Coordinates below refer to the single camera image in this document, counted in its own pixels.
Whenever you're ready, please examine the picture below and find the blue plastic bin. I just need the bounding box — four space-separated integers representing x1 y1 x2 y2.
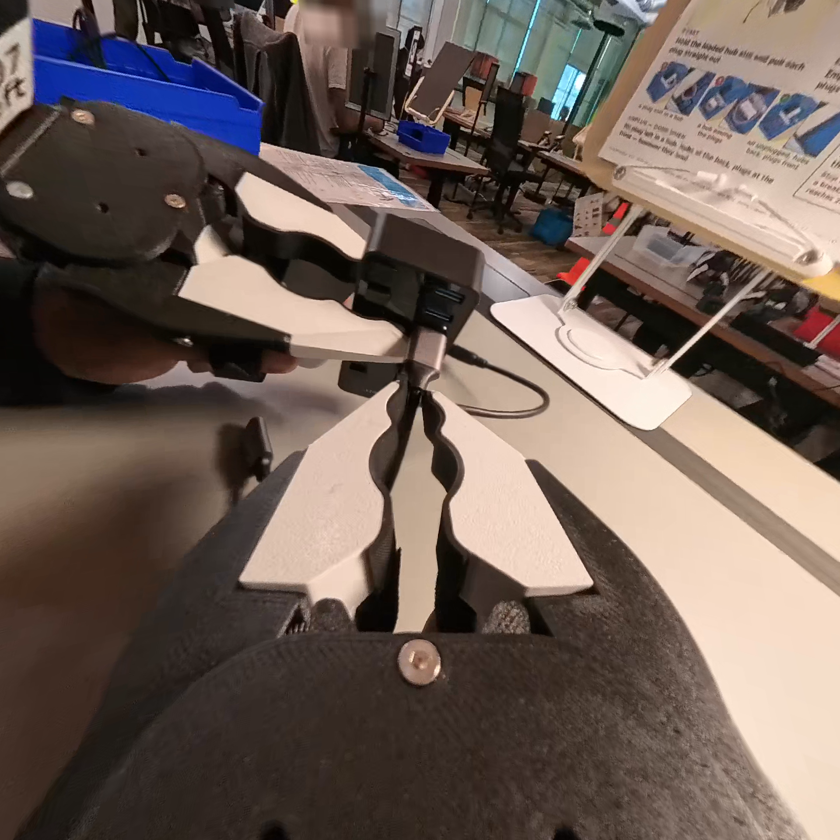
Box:
33 18 265 157

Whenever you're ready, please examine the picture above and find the small blue bin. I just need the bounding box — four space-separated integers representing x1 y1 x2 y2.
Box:
397 120 452 155

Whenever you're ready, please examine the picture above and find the black cable grey plug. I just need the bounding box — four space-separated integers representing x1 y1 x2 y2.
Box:
377 327 454 490

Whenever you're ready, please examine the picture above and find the printed paper sheet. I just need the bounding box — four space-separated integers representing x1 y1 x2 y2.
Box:
259 143 441 214

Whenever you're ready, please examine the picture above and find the teal floor crate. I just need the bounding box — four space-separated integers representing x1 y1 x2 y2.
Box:
530 209 575 245

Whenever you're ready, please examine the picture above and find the beige wooden board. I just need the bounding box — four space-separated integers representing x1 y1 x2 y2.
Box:
581 0 840 277

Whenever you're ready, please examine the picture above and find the thin black cord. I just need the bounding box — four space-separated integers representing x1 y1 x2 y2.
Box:
446 346 551 420

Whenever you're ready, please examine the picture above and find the dark grey usb hub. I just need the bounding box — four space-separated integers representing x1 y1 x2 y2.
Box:
338 213 487 399

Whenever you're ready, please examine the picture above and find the person's left forearm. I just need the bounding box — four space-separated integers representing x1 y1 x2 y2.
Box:
0 252 119 408

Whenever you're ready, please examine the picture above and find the computer monitor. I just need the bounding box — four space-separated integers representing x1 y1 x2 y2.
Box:
348 26 403 122

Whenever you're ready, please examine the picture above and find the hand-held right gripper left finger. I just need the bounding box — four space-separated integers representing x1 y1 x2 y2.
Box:
238 382 411 632

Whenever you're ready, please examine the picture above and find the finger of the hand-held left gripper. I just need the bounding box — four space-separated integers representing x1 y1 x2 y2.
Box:
226 173 370 284
176 255 413 368

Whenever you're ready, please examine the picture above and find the person's left hand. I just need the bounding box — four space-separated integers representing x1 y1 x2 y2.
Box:
29 282 299 388

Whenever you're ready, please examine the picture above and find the black office chair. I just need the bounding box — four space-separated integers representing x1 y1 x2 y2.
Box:
469 88 546 234

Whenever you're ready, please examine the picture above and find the illustrated instruction sheet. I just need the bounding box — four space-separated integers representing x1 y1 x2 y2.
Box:
600 0 840 211

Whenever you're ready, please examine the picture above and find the small clear plastic box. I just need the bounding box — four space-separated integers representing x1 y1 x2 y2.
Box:
633 226 700 266

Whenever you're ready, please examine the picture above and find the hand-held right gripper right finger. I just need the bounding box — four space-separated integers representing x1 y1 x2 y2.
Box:
422 390 596 627

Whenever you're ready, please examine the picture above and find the red plastic bin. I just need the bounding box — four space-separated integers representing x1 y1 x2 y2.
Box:
804 305 840 349

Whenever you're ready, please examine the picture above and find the white document stand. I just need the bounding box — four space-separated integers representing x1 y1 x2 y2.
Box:
491 164 840 432

